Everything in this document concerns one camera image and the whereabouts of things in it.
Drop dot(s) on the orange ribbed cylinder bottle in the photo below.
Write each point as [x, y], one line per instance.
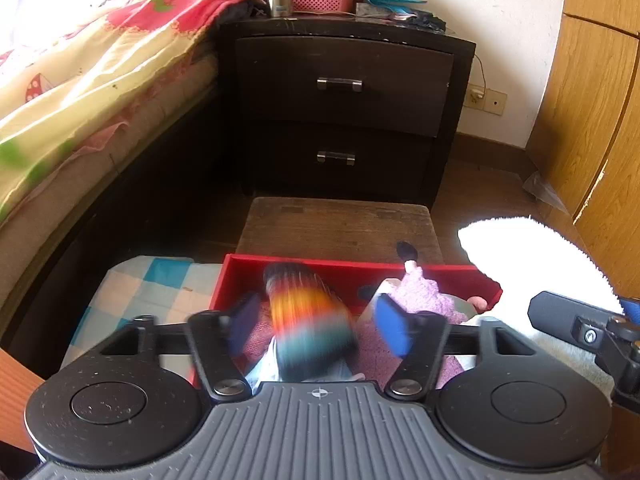
[17, 384]

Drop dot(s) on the light blue white cloth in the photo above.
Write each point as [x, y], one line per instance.
[265, 364]

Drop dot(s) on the floral yellow bed quilt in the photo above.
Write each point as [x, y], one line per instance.
[55, 95]

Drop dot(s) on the dark wooden nightstand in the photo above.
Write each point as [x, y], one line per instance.
[400, 126]

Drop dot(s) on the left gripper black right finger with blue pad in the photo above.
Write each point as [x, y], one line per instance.
[418, 340]

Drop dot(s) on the upper drawer metal handle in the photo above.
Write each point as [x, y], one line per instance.
[340, 84]

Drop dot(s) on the beige wall socket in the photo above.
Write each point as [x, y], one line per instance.
[486, 100]

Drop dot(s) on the white fluffy plush toy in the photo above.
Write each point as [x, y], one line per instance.
[525, 258]

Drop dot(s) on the blue white checkered cloth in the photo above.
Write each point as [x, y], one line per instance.
[170, 289]

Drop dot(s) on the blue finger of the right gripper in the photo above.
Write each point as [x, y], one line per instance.
[631, 307]

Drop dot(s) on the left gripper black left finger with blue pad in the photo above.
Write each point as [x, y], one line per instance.
[216, 338]

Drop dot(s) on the red plastic storage box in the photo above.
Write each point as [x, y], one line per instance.
[241, 274]

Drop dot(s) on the wooden wardrobe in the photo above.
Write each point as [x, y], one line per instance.
[585, 141]

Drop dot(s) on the drawer metal handle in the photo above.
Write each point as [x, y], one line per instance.
[336, 158]
[340, 84]

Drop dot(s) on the small wooden stool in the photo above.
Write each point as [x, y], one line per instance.
[343, 230]

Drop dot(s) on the pink fuzzy plush cloth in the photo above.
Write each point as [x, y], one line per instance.
[372, 359]

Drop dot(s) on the rainbow striped knitted sock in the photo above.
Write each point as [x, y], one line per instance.
[312, 328]

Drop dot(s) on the lower drawer metal handle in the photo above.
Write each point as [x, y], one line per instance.
[336, 158]

